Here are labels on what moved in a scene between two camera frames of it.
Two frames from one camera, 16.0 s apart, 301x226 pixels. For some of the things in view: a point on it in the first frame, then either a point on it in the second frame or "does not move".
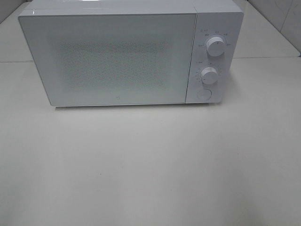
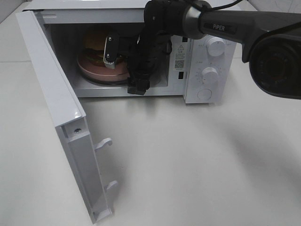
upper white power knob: x=216 y=46 does not move
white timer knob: x=209 y=75 does not move
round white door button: x=204 y=94 does not move
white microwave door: x=112 y=56 → x=73 y=127
